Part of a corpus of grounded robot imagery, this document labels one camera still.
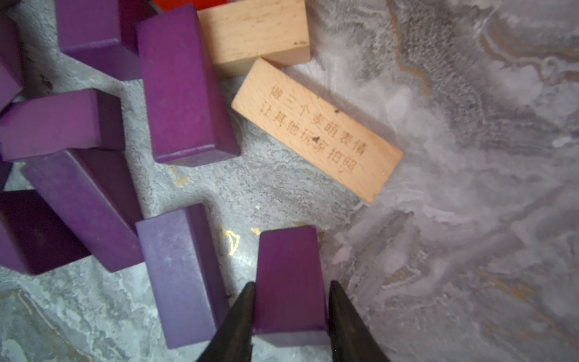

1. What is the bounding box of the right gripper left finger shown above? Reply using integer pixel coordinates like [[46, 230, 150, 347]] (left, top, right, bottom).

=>
[[197, 281, 256, 362]]

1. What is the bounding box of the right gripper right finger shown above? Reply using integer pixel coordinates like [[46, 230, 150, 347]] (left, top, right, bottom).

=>
[[328, 280, 391, 362]]

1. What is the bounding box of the purple long brick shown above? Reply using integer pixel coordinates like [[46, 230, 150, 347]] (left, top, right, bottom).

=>
[[137, 5, 241, 167]]

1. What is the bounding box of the engraved natural wood brick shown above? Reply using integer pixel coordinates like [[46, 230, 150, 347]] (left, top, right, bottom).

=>
[[232, 58, 403, 203]]

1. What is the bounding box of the natural wood brick small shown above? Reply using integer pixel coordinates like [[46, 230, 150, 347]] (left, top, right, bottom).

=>
[[198, 0, 312, 78]]

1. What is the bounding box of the small red brick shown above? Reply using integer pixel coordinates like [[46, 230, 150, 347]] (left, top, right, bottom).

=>
[[153, 0, 229, 11]]

